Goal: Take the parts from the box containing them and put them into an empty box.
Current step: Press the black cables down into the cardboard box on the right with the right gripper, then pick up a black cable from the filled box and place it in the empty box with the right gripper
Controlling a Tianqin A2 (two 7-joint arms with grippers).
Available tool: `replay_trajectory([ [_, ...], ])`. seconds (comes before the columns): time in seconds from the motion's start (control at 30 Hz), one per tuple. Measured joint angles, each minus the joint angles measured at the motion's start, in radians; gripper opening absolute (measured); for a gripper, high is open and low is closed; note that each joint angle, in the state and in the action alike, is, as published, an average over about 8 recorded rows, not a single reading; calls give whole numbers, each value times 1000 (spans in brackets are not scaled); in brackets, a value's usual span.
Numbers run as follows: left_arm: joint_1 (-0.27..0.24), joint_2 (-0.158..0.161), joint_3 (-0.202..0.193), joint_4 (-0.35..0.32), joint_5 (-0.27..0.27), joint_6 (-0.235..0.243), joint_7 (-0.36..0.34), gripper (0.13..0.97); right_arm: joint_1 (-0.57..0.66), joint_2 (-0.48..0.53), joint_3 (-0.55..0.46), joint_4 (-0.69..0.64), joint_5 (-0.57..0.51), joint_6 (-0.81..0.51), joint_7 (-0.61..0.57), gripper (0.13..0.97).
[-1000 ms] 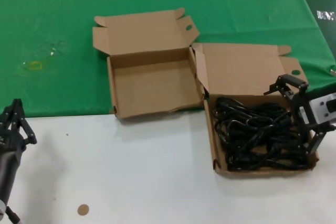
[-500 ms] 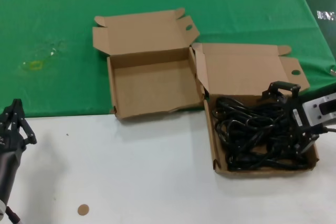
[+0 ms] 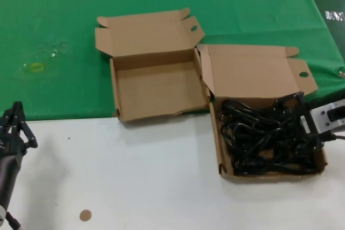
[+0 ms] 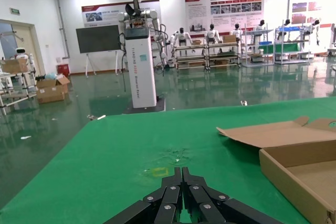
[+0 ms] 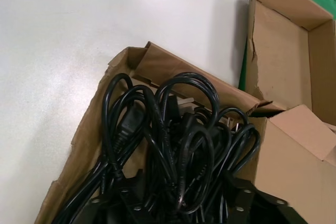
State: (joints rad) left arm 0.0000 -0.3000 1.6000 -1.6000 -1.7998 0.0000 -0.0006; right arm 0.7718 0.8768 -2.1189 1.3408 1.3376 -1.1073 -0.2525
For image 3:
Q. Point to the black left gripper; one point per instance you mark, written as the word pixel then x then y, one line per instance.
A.
pixel 10 146

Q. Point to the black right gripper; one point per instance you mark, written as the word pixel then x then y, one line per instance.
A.
pixel 306 122

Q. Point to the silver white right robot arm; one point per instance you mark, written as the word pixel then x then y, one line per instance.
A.
pixel 330 115

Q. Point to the open cardboard box, smooth lid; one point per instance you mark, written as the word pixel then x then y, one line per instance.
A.
pixel 242 73

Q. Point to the open cardboard box, creased floor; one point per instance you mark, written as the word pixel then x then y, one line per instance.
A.
pixel 151 90

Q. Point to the yellow tape square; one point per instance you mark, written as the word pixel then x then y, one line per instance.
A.
pixel 37 67

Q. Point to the crumpled silver foil piece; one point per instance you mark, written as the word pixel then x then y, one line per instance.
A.
pixel 334 15

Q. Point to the brown cardboard disc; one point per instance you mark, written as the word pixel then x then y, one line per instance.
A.
pixel 85 215

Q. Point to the green table cloth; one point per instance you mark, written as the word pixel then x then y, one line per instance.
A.
pixel 54 12

